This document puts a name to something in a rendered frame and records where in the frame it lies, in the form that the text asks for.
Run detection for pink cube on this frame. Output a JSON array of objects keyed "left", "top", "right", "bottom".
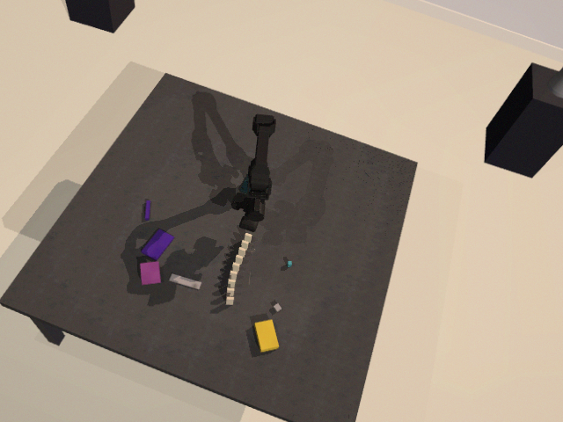
[{"left": 140, "top": 261, "right": 161, "bottom": 285}]

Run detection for yellow rectangular block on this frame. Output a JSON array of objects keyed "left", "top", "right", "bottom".
[{"left": 254, "top": 320, "right": 279, "bottom": 352}]

